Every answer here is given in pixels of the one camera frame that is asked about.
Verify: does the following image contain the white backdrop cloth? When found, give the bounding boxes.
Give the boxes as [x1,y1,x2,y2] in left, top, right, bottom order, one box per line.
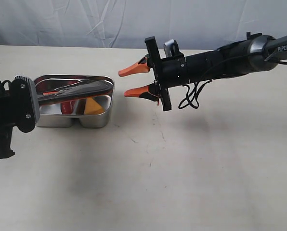
[0,0,287,49]

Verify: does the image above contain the steel lunchbox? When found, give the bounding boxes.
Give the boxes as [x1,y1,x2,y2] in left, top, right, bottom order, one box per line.
[34,74,115,128]

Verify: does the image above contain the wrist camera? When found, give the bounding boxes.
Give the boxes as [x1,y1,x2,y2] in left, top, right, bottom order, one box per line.
[11,76,40,133]
[163,39,180,57]

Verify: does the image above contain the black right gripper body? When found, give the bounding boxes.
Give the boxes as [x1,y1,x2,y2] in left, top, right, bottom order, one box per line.
[144,36,188,111]

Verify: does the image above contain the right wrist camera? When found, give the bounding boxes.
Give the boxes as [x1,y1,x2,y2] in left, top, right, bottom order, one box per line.
[163,39,180,57]

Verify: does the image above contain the transparent lunchbox lid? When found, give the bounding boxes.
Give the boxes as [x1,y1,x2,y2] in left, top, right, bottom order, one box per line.
[34,75,114,106]

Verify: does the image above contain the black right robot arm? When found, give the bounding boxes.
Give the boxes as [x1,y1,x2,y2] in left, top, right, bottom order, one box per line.
[118,32,287,111]

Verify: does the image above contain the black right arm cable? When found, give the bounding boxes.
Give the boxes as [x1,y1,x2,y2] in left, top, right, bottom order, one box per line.
[178,80,213,109]

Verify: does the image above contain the red sausage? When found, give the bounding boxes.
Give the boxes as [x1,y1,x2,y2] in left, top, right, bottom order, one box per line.
[60,101,73,115]

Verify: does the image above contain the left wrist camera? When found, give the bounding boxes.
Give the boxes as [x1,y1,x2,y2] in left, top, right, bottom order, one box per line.
[11,76,40,133]

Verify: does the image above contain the yellow cheese wedge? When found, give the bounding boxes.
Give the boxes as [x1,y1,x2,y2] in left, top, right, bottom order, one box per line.
[83,98,104,115]

